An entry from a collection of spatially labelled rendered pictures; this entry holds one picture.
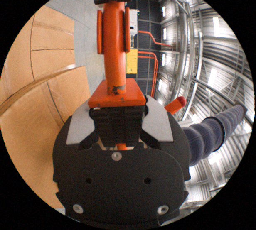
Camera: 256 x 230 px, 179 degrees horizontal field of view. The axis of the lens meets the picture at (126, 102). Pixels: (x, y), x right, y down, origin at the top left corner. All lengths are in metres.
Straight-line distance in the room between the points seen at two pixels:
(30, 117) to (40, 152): 0.06
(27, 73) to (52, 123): 0.47
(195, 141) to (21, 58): 0.89
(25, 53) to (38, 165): 0.56
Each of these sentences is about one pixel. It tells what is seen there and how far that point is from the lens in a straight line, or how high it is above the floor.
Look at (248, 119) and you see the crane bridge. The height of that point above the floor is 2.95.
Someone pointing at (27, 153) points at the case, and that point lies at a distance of 0.15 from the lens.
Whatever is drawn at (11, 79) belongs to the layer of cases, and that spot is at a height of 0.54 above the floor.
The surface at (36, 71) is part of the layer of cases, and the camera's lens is 0.65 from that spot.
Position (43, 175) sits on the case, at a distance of 0.18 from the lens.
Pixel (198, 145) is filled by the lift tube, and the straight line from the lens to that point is 0.35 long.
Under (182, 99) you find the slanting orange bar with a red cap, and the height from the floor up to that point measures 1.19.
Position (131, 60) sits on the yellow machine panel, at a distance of 7.37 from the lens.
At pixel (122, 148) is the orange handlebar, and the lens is 0.17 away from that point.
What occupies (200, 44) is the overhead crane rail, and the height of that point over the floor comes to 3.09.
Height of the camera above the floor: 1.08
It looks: 3 degrees up
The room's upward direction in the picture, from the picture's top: 87 degrees clockwise
